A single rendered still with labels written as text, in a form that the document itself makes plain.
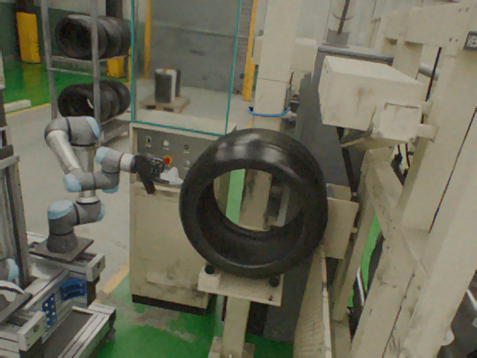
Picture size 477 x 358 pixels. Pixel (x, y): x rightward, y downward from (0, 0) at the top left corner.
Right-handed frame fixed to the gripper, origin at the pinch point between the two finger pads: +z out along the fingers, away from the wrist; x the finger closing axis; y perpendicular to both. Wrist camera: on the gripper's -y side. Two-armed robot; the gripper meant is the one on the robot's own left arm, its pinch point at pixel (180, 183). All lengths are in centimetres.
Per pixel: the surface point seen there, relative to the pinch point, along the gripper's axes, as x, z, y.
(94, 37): 315, -195, -2
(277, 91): 28, 28, 41
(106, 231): 151, -90, -135
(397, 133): -44, 62, 51
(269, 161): -12.5, 32.9, 23.9
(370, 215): 23, 84, 1
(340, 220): 21, 72, -5
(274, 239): 15, 46, -21
